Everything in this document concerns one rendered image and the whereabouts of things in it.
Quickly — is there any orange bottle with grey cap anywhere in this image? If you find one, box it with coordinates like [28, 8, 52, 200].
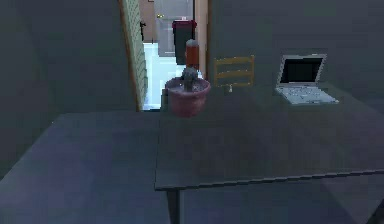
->
[185, 38, 200, 69]

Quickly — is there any green room door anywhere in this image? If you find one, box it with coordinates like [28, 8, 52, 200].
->
[118, 0, 149, 112]

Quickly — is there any dark grey table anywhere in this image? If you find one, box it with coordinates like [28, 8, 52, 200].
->
[153, 81, 384, 224]

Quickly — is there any grey room door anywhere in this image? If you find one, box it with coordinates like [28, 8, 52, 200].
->
[153, 0, 195, 58]

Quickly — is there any pink plant pot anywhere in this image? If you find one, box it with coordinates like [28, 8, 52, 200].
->
[164, 76, 212, 118]

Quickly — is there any small grey cactus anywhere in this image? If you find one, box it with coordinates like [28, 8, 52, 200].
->
[181, 66, 198, 93]

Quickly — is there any yellow wooden chair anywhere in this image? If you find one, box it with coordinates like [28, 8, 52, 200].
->
[213, 55, 256, 88]

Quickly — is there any black bin with red lid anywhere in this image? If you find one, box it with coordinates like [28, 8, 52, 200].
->
[171, 19, 198, 66]

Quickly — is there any silver laptop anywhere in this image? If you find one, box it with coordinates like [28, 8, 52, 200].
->
[274, 53, 340, 106]

